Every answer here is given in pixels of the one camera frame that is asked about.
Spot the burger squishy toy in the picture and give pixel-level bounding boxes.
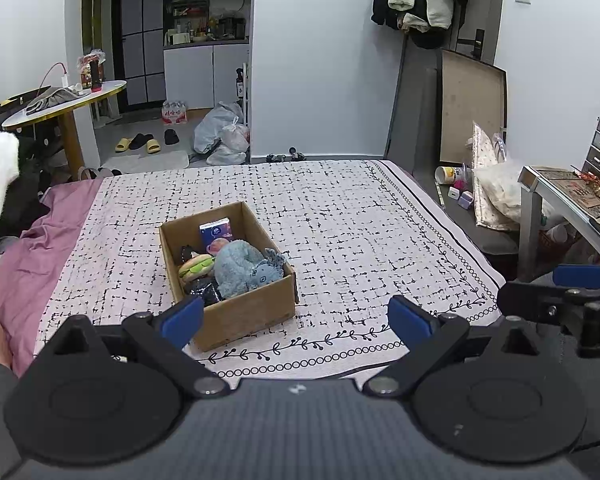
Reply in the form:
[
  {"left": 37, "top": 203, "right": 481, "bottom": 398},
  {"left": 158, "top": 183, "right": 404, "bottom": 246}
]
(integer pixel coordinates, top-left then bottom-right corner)
[{"left": 178, "top": 254, "right": 216, "bottom": 282}]

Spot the pink planet squishy toy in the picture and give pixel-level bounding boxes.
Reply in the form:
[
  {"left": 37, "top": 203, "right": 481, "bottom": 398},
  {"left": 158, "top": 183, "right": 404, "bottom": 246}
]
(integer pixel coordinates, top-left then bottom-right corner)
[{"left": 203, "top": 239, "right": 231, "bottom": 261}]

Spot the leaning wooden board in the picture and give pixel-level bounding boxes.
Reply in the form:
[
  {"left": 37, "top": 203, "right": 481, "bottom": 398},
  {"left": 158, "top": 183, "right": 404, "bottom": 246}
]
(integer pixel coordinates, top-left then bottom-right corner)
[{"left": 440, "top": 50, "right": 508, "bottom": 165}]

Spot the black glass-panel door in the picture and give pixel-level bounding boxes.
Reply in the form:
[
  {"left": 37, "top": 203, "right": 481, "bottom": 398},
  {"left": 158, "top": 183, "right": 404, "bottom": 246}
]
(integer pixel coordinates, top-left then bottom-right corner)
[{"left": 115, "top": 0, "right": 168, "bottom": 113}]

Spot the white plastic bag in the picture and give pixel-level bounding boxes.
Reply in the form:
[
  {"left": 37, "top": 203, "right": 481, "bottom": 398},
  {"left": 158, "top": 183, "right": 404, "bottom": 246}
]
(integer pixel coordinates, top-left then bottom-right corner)
[{"left": 206, "top": 117, "right": 251, "bottom": 166}]

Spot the cardboard box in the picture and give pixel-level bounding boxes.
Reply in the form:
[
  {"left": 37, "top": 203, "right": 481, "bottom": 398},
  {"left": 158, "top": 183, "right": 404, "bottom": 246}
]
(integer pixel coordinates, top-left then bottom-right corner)
[{"left": 159, "top": 201, "right": 300, "bottom": 352}]

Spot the grey desk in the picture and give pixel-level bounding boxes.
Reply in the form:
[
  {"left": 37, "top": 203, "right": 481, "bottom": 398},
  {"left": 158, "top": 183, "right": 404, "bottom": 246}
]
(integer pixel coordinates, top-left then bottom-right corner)
[{"left": 517, "top": 165, "right": 600, "bottom": 281}]

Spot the pile of dark clothes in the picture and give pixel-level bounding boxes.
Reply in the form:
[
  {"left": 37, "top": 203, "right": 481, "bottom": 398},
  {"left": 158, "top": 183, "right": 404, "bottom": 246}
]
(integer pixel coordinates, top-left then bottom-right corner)
[{"left": 0, "top": 135, "right": 66, "bottom": 241}]

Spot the round yellow-edged table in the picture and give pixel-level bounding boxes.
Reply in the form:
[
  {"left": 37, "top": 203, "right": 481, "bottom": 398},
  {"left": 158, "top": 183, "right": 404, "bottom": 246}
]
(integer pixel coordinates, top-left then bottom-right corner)
[{"left": 1, "top": 80, "right": 128, "bottom": 181}]

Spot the patterned wrapping paper roll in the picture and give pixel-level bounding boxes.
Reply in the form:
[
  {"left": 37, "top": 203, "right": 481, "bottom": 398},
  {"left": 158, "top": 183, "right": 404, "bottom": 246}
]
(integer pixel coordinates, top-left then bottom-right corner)
[{"left": 472, "top": 122, "right": 508, "bottom": 231}]

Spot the pack of water bottles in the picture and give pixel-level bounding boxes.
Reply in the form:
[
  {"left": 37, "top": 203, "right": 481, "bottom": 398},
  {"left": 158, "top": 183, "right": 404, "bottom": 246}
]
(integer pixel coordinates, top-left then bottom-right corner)
[{"left": 160, "top": 100, "right": 190, "bottom": 126}]

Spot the small blue plush toy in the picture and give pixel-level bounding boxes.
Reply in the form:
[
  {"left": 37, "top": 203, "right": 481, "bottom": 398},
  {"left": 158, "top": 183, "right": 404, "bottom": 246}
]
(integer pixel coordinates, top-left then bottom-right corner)
[{"left": 250, "top": 249, "right": 286, "bottom": 288}]

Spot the pair of dark shoes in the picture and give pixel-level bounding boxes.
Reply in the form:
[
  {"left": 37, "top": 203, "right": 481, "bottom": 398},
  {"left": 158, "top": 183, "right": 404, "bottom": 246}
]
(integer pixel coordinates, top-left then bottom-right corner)
[{"left": 266, "top": 147, "right": 307, "bottom": 162}]

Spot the red desk decoration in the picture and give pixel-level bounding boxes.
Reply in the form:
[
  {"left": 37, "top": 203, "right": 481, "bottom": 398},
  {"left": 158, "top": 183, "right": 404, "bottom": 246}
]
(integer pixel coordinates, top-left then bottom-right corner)
[{"left": 570, "top": 170, "right": 600, "bottom": 211}]

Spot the clear plastic bag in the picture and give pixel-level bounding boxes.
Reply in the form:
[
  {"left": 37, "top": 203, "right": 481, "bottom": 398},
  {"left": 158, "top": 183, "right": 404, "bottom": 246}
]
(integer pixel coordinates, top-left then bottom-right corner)
[{"left": 480, "top": 160, "right": 546, "bottom": 231}]

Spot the white paper cup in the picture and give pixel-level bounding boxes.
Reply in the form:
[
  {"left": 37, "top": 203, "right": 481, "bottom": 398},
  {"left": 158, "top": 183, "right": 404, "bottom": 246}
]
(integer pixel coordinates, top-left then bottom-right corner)
[{"left": 434, "top": 166, "right": 468, "bottom": 186}]

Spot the grey cloth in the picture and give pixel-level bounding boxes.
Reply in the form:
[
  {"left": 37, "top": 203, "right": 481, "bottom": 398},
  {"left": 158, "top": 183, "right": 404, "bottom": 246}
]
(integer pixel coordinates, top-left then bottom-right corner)
[{"left": 25, "top": 86, "right": 83, "bottom": 113}]

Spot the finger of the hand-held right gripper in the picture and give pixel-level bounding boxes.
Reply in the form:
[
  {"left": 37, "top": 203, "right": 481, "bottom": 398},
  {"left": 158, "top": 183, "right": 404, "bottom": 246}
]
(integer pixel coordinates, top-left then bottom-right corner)
[
  {"left": 552, "top": 263, "right": 600, "bottom": 306},
  {"left": 497, "top": 281, "right": 600, "bottom": 358}
]

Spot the dark entrance door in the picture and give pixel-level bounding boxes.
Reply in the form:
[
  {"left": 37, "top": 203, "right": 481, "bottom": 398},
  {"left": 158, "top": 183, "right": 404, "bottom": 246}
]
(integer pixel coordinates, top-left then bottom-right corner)
[{"left": 452, "top": 0, "right": 506, "bottom": 68}]

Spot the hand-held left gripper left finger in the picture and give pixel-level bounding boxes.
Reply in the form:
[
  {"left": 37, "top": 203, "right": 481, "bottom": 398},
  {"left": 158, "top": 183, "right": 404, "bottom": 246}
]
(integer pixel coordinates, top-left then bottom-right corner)
[{"left": 32, "top": 295, "right": 231, "bottom": 398}]

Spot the grey plastic bag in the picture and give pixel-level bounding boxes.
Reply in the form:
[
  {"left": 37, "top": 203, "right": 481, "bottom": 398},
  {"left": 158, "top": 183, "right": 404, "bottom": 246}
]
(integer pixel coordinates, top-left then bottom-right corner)
[{"left": 194, "top": 101, "right": 244, "bottom": 153}]

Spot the black sequin pouch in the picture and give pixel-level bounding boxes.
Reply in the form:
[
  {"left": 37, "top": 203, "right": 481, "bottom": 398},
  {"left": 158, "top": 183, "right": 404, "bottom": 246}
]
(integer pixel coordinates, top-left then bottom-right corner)
[{"left": 182, "top": 280, "right": 225, "bottom": 308}]

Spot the red snack box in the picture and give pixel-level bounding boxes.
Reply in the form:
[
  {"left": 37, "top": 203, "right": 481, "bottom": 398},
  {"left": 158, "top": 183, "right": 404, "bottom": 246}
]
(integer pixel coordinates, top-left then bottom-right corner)
[{"left": 77, "top": 49, "right": 106, "bottom": 92}]

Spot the white kitchen cabinet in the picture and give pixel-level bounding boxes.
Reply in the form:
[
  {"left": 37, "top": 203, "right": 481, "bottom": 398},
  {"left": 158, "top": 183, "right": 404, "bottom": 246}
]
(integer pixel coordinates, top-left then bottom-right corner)
[{"left": 163, "top": 42, "right": 251, "bottom": 111}]

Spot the white charger with red cable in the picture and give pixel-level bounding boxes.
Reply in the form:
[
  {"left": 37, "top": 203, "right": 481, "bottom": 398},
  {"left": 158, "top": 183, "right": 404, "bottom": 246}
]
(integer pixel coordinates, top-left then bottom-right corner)
[{"left": 36, "top": 62, "right": 71, "bottom": 98}]

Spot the white and blue tissue packet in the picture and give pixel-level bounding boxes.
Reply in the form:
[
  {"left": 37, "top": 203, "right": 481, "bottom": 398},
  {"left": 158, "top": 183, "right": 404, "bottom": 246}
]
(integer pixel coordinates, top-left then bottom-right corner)
[{"left": 199, "top": 220, "right": 232, "bottom": 251}]

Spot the black-patterned white blanket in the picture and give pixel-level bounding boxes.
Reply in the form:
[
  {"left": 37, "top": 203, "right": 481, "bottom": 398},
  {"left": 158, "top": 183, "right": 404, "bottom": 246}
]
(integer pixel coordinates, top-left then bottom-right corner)
[{"left": 32, "top": 159, "right": 508, "bottom": 381}]

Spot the pink bedsheet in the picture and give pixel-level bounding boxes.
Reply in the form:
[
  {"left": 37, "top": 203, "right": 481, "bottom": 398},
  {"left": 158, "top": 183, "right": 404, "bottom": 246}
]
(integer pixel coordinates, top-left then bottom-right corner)
[{"left": 0, "top": 177, "right": 106, "bottom": 376}]

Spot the leaning dark panel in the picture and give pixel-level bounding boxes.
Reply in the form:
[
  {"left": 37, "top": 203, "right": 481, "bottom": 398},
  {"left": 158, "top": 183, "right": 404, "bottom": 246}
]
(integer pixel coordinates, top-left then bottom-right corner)
[{"left": 384, "top": 37, "right": 443, "bottom": 161}]

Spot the large grey-blue plush toy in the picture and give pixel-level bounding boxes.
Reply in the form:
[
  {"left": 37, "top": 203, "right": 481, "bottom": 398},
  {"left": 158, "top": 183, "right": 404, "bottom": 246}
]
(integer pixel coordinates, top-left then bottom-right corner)
[{"left": 214, "top": 240, "right": 276, "bottom": 298}]

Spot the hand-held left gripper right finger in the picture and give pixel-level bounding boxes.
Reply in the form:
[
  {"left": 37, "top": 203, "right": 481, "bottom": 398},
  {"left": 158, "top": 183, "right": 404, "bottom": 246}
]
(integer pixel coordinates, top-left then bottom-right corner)
[{"left": 361, "top": 295, "right": 561, "bottom": 398}]

